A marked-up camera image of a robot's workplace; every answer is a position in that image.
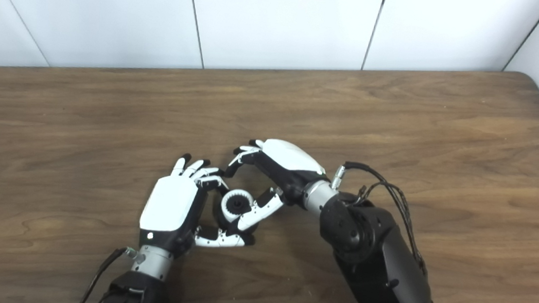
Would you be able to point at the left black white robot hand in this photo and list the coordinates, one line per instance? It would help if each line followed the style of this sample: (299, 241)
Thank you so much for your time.
(169, 206)

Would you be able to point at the round black plastic part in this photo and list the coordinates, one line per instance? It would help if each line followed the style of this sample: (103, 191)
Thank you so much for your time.
(224, 223)

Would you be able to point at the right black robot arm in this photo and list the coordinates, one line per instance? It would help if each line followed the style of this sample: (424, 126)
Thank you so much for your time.
(377, 263)

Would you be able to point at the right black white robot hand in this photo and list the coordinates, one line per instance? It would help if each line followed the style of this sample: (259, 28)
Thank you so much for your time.
(293, 161)

